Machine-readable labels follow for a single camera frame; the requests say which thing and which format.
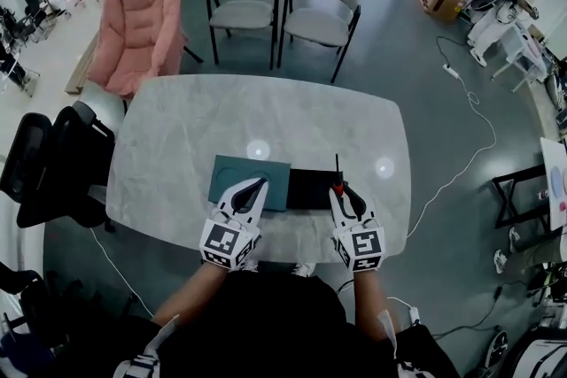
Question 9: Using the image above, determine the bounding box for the small white table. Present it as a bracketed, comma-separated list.
[490, 22, 548, 94]

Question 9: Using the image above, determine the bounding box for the pink padded folding chair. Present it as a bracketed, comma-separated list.
[85, 0, 206, 101]

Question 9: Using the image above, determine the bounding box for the red and black screwdriver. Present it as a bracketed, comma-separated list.
[334, 152, 348, 197]

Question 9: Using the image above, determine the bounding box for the wooden board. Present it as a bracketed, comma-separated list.
[64, 29, 102, 96]

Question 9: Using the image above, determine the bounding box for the black mesh office chair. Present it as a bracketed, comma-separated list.
[0, 105, 118, 232]

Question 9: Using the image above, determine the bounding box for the white round stool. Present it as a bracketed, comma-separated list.
[72, 82, 129, 138]

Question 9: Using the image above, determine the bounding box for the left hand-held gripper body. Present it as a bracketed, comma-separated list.
[198, 207, 262, 271]

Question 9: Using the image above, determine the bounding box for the person's left forearm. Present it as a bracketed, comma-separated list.
[151, 263, 228, 327]

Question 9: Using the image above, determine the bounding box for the person's right forearm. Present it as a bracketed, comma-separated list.
[352, 268, 392, 340]

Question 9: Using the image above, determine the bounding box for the long white cable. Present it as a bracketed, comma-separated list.
[404, 74, 499, 241]

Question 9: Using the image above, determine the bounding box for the thin white floor cable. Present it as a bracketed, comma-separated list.
[87, 227, 155, 319]

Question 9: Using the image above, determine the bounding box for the teal and black box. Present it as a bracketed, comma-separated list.
[207, 153, 353, 214]

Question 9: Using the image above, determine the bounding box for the black frame side table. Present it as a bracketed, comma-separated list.
[491, 164, 557, 230]

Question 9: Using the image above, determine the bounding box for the person's black shirt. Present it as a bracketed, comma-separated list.
[113, 267, 462, 378]

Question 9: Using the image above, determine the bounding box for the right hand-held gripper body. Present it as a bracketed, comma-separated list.
[331, 212, 392, 274]

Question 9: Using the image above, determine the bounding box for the grey upholstered chair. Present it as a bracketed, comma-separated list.
[205, 0, 282, 72]
[277, 0, 362, 85]

